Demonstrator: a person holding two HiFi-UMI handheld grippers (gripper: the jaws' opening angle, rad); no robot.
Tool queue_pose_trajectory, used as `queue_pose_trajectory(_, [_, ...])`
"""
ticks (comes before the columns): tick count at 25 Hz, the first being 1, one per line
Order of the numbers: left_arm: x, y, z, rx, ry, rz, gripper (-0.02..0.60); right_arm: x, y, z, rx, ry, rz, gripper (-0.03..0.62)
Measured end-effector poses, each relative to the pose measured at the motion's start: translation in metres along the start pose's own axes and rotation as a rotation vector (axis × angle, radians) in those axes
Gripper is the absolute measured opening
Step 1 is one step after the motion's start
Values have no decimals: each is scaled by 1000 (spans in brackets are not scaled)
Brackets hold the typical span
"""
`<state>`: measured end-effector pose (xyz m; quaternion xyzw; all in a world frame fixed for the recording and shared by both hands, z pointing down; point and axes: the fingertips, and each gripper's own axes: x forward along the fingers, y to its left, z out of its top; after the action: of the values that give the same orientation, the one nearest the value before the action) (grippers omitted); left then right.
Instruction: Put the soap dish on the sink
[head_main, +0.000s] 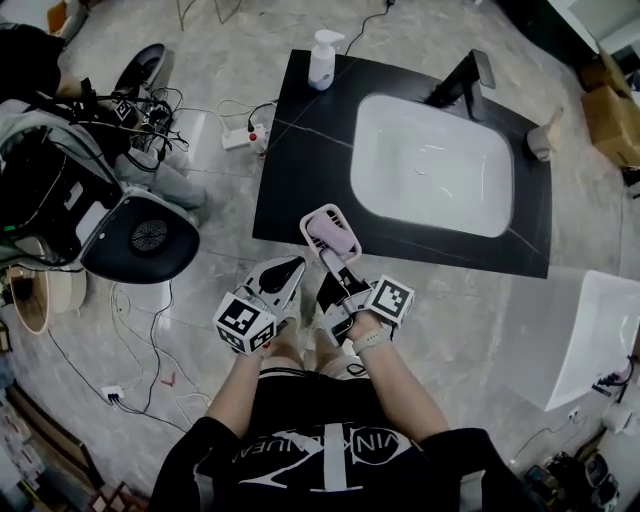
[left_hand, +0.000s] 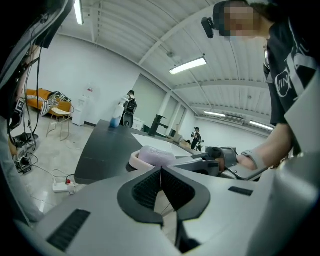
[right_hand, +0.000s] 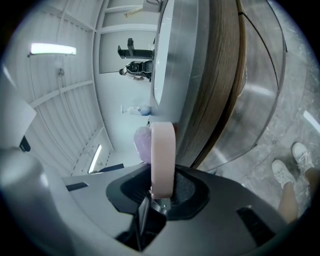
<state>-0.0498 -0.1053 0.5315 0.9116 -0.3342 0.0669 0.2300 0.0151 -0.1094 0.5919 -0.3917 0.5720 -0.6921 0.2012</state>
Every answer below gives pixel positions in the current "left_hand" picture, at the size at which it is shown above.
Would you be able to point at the purple soap bar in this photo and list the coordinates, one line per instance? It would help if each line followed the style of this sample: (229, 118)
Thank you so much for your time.
(156, 155)

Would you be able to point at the pale shorts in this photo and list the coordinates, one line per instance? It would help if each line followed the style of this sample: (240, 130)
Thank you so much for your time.
(307, 120)

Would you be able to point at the white water dispenser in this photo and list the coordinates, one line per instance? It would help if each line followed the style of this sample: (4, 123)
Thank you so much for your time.
(82, 112)

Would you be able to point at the ceiling tube light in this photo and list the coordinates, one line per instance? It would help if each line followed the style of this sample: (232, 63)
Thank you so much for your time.
(78, 12)
(215, 114)
(261, 125)
(187, 66)

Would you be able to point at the pump soap dispenser bottle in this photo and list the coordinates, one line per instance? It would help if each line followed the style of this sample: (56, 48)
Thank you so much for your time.
(116, 116)

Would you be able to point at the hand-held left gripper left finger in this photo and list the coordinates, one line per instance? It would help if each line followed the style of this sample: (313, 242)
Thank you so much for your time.
(87, 200)

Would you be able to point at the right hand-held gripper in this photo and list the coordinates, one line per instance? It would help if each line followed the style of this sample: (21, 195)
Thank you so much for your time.
(225, 156)

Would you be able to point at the white air conditioner unit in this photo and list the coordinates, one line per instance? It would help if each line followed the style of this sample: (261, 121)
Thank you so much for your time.
(233, 120)

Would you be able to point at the black head camera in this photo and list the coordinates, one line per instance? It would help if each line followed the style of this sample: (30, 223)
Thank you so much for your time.
(208, 26)

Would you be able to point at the person's right forearm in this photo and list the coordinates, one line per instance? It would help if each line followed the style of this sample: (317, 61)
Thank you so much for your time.
(275, 140)

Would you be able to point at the pink soap dish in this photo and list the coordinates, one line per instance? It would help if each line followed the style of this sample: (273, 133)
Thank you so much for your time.
(135, 161)

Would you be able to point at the black printed t-shirt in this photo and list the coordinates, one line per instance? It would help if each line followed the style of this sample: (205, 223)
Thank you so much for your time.
(282, 62)

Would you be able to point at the white drawer cabinet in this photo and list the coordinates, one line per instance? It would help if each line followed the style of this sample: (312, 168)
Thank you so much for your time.
(137, 123)

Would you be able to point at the white power strip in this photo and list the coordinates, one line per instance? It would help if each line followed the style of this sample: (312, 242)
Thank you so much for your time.
(60, 187)

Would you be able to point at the white sink basin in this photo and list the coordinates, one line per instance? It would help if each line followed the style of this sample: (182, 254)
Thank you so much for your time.
(160, 143)

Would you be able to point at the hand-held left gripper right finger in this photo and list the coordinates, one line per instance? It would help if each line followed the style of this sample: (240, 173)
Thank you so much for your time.
(237, 212)

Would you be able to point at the person's face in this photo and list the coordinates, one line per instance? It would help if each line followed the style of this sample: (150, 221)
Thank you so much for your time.
(240, 17)

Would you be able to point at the black round stand base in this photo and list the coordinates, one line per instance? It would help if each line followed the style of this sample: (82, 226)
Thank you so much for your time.
(25, 140)

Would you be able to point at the red-capped bottle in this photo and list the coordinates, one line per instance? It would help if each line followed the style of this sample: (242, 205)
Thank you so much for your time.
(70, 186)

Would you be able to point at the orange sofa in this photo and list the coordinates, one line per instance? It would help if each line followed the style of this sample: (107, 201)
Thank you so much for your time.
(33, 98)

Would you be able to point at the dark wooden vanity cabinet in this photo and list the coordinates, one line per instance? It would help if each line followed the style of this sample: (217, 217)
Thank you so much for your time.
(107, 150)

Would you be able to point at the person's right hand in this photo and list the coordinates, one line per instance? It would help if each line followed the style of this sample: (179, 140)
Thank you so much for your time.
(243, 161)

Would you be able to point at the black and white striped cloth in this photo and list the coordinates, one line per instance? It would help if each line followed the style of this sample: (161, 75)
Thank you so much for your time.
(50, 103)

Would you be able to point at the black faucet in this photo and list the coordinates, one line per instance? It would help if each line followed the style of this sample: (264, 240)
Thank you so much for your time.
(156, 125)

